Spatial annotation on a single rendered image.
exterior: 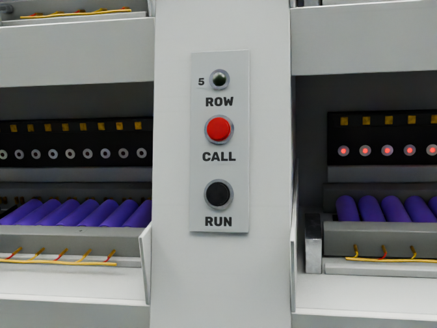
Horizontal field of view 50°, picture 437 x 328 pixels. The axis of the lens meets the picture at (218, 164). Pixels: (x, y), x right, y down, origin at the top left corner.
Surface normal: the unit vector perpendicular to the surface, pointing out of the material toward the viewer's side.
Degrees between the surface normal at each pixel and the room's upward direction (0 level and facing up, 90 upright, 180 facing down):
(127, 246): 110
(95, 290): 20
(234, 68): 90
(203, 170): 90
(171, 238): 90
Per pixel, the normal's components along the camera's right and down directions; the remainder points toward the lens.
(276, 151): -0.18, -0.07
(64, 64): -0.17, 0.28
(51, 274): -0.06, -0.96
